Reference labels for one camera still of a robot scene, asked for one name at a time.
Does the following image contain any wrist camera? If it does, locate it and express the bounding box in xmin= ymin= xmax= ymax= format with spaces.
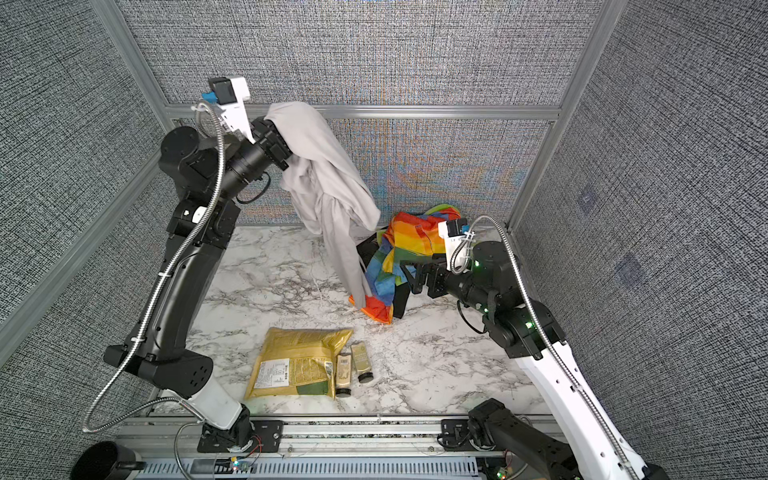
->
xmin=438 ymin=218 xmax=474 ymax=274
xmin=202 ymin=76 xmax=255 ymax=144

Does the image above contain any right steel cable conduit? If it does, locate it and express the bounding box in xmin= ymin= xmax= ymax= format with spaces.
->
xmin=449 ymin=214 xmax=643 ymax=480

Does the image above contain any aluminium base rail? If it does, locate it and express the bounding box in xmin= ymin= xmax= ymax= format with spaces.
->
xmin=116 ymin=414 xmax=502 ymax=459

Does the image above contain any gold foil snack bag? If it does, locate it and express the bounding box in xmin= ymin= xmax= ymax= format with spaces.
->
xmin=244 ymin=327 xmax=353 ymax=400

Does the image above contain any beige tube black cap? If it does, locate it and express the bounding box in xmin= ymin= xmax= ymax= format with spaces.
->
xmin=335 ymin=353 xmax=352 ymax=398

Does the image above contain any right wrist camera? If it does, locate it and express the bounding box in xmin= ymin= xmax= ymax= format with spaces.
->
xmin=438 ymin=218 xmax=474 ymax=274

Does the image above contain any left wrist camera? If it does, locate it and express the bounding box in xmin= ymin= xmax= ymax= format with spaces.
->
xmin=202 ymin=76 xmax=255 ymax=144

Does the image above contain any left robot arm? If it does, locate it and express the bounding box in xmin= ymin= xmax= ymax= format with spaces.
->
xmin=104 ymin=118 xmax=292 ymax=453

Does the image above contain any white slotted cable duct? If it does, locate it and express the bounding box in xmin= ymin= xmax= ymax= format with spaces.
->
xmin=138 ymin=457 xmax=481 ymax=479

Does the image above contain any grey cloth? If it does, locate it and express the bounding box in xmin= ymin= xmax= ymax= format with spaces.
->
xmin=265 ymin=102 xmax=381 ymax=309

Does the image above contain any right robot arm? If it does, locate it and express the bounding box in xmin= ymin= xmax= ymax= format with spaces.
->
xmin=403 ymin=241 xmax=668 ymax=479

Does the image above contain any rainbow striped cloth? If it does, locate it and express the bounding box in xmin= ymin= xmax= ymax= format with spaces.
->
xmin=349 ymin=207 xmax=463 ymax=325

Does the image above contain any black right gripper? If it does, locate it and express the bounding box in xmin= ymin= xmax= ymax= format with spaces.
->
xmin=402 ymin=252 xmax=497 ymax=318

